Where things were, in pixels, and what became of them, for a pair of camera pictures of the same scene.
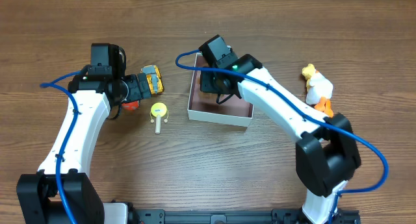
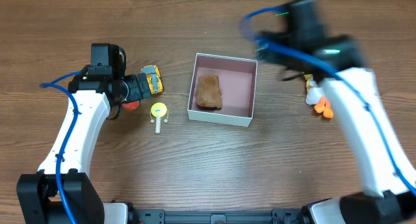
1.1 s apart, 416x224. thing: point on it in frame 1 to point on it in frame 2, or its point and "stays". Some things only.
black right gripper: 208,85 to 271,55
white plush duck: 319,89 stays
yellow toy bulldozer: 154,77 stays
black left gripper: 143,86 stays
